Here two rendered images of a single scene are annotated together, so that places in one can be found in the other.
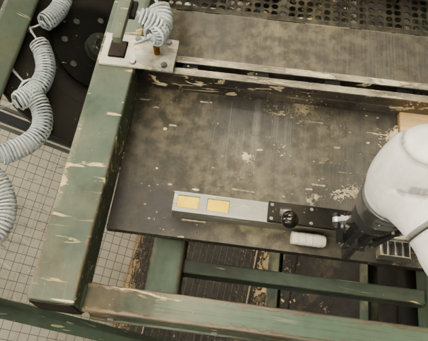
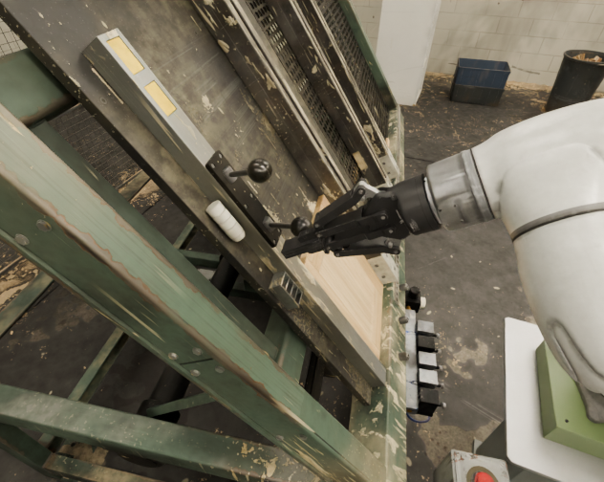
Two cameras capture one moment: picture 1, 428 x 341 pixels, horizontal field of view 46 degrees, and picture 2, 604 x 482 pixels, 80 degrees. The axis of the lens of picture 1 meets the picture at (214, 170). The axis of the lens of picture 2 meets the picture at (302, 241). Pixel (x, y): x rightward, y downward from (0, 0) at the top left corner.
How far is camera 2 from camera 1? 0.69 m
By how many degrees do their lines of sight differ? 43
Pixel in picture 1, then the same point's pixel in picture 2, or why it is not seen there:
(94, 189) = not seen: outside the picture
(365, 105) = (310, 167)
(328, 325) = (215, 321)
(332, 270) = (77, 322)
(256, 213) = (198, 147)
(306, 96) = (281, 115)
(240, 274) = (115, 201)
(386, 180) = (580, 131)
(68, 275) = not seen: outside the picture
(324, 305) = (44, 350)
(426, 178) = not seen: outside the picture
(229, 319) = (91, 224)
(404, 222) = (571, 191)
